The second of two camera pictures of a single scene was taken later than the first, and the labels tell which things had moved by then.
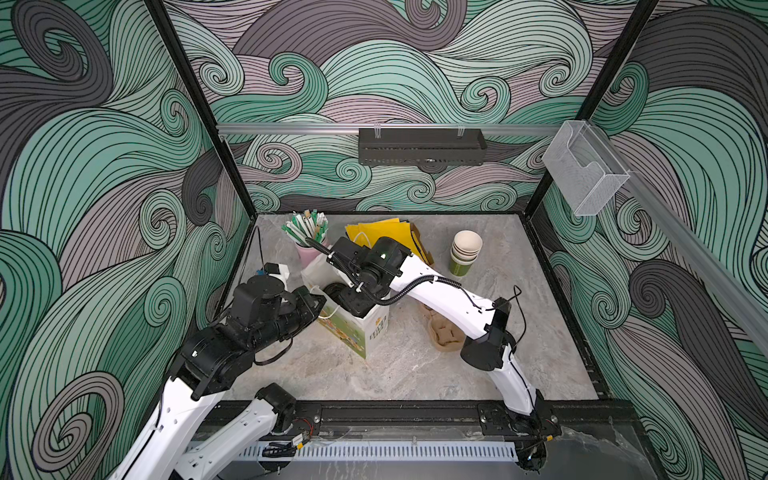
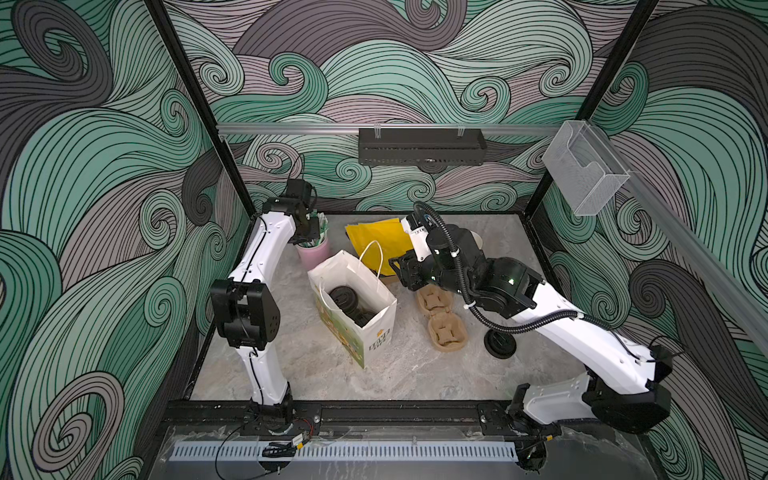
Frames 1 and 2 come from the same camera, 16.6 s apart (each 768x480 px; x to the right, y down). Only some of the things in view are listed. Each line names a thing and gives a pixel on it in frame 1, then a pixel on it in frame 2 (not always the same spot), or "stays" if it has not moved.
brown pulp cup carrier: [442, 333] stays
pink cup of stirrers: [307, 224] stays
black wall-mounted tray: [421, 147] stays
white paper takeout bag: [361, 335] stays
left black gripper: [301, 296] → [314, 232]
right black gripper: [354, 303] → [413, 271]
